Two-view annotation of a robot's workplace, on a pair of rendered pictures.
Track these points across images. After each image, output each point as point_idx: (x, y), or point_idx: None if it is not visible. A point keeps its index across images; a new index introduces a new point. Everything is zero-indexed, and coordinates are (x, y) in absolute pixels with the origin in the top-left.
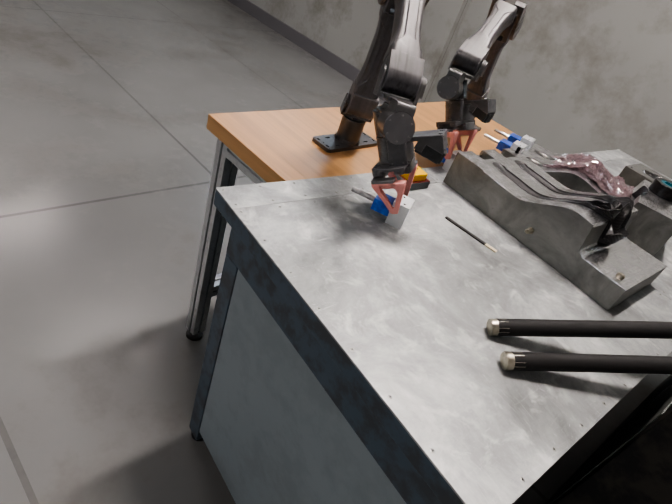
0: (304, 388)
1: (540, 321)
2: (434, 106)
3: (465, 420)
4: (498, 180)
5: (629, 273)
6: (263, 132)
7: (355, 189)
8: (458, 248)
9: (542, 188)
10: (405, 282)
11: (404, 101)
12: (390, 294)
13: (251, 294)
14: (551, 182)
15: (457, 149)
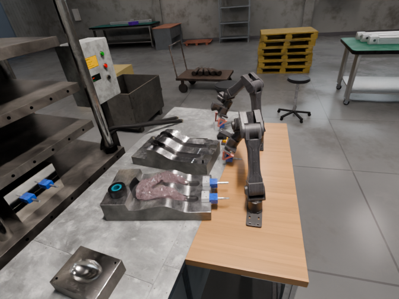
0: None
1: (173, 120)
2: (292, 225)
3: (180, 111)
4: (199, 139)
5: (149, 142)
6: (271, 128)
7: (229, 123)
8: (198, 133)
9: (184, 150)
10: (202, 120)
11: (222, 94)
12: (202, 117)
13: None
14: (181, 157)
15: (234, 181)
